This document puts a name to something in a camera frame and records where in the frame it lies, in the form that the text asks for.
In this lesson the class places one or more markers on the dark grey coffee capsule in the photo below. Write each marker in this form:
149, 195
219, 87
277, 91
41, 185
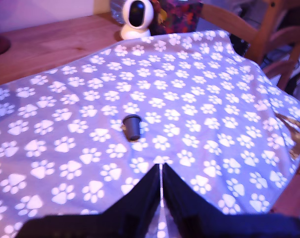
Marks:
132, 129

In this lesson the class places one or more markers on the grey paw-print cloth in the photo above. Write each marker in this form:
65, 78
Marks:
189, 99

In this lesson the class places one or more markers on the wooden chair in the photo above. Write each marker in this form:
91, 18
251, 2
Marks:
264, 32

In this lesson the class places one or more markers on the floral tissue box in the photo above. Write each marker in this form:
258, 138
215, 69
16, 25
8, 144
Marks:
179, 17

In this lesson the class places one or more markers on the large clear water bottle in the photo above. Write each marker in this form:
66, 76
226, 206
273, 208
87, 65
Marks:
116, 10

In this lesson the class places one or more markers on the small white round camera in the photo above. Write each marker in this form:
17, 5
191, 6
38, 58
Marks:
132, 33

